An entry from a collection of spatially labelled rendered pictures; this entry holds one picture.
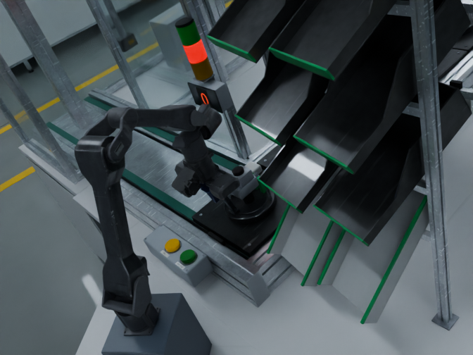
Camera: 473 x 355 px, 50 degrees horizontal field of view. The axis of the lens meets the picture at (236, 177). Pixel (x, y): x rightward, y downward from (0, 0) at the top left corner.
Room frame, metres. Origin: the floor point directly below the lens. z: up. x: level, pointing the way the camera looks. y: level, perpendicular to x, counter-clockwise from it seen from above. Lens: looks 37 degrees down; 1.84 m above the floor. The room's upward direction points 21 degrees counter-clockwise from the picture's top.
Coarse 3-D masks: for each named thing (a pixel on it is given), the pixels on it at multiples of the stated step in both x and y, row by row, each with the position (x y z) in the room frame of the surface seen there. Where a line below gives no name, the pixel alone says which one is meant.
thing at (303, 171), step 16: (288, 144) 0.84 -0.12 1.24; (272, 160) 0.82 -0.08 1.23; (288, 160) 0.82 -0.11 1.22; (304, 160) 0.79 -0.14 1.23; (320, 160) 0.76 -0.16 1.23; (272, 176) 0.81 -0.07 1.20; (288, 176) 0.78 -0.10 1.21; (304, 176) 0.76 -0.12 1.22; (320, 176) 0.71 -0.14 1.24; (288, 192) 0.75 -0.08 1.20; (304, 192) 0.72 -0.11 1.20; (304, 208) 0.69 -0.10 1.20
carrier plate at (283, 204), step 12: (216, 204) 1.08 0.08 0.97; (276, 204) 0.99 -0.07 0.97; (192, 216) 1.07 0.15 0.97; (204, 216) 1.05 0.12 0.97; (216, 216) 1.03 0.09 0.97; (276, 216) 0.95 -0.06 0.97; (216, 228) 0.99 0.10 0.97; (228, 228) 0.97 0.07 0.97; (240, 228) 0.95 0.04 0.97; (252, 228) 0.94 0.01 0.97; (264, 228) 0.92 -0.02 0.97; (276, 228) 0.91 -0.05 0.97; (228, 240) 0.93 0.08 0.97; (240, 240) 0.91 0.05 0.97; (252, 240) 0.90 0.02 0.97; (264, 240) 0.88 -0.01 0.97; (252, 252) 0.86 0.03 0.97
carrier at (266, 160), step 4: (276, 148) 1.22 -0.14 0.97; (280, 148) 1.21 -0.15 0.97; (268, 152) 1.22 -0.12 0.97; (272, 152) 1.21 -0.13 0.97; (276, 152) 1.20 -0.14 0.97; (264, 156) 1.20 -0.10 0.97; (268, 156) 1.20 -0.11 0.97; (272, 156) 1.19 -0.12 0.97; (260, 160) 1.19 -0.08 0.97; (264, 160) 1.19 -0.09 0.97; (268, 160) 1.18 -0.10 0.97; (260, 164) 1.18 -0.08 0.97; (264, 164) 1.17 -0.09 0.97; (268, 164) 1.16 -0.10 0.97; (264, 168) 1.16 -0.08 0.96
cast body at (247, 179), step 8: (240, 168) 1.02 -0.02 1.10; (248, 168) 1.02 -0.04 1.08; (240, 176) 1.00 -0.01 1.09; (248, 176) 1.01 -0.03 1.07; (256, 176) 1.04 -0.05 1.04; (240, 184) 1.00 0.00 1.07; (248, 184) 1.01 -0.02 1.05; (256, 184) 1.02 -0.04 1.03; (232, 192) 1.02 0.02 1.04; (240, 192) 0.99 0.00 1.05; (248, 192) 1.00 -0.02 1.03
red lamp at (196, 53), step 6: (198, 42) 1.23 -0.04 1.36; (186, 48) 1.23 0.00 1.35; (192, 48) 1.22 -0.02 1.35; (198, 48) 1.22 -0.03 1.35; (204, 48) 1.24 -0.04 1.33; (192, 54) 1.22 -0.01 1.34; (198, 54) 1.22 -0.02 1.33; (204, 54) 1.23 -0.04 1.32; (192, 60) 1.23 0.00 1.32; (198, 60) 1.22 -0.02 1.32
